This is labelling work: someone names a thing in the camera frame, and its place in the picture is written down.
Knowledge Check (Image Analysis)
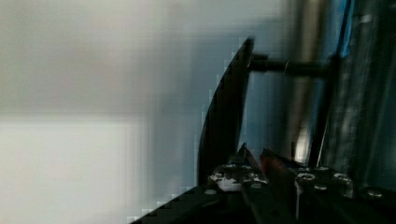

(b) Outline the black oven door handle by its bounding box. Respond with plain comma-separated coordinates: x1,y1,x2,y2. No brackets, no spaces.
197,36,340,186

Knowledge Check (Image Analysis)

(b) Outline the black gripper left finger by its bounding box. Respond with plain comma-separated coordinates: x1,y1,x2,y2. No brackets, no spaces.
207,144,280,224

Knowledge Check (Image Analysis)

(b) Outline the black toaster oven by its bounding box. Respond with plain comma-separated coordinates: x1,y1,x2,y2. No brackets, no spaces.
241,0,395,189

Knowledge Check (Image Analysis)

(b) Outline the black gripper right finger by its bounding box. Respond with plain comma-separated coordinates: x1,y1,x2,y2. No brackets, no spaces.
260,147,356,224

